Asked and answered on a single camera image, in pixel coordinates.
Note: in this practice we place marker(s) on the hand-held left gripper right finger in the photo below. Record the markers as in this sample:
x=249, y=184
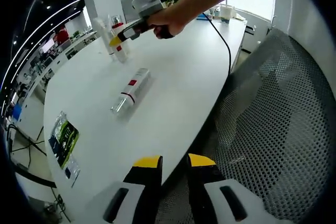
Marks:
x=202, y=197

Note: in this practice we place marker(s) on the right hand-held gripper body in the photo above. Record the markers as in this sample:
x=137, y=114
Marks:
x=151, y=1

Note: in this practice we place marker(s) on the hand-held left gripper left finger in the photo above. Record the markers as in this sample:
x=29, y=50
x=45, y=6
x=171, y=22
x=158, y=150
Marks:
x=141, y=197

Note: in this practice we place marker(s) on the red label skincare bottle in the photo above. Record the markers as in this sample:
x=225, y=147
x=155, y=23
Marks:
x=136, y=82
x=121, y=54

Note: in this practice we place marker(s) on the white skincare tube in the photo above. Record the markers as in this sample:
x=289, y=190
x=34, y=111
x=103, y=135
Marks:
x=101, y=30

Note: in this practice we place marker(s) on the person's right hand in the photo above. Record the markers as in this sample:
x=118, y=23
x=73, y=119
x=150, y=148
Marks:
x=170, y=19

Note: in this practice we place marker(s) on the long white counter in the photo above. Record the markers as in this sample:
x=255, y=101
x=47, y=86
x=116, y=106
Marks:
x=88, y=39

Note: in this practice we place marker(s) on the blue box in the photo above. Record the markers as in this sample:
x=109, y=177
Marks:
x=203, y=17

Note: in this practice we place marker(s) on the small background plant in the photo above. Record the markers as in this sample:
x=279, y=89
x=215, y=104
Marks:
x=75, y=34

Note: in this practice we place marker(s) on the small clear packet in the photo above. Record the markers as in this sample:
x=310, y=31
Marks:
x=72, y=171

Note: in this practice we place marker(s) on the white desktop container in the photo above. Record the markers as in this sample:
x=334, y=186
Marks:
x=226, y=12

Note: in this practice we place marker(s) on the grey mesh office chair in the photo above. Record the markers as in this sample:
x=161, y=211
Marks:
x=262, y=129

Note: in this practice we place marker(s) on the green black sachet packet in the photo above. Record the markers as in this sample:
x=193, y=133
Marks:
x=65, y=140

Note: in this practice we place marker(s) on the blue bin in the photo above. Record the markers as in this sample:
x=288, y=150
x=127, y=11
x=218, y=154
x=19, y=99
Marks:
x=17, y=111

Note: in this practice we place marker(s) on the background wall screen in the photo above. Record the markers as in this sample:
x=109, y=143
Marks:
x=48, y=45

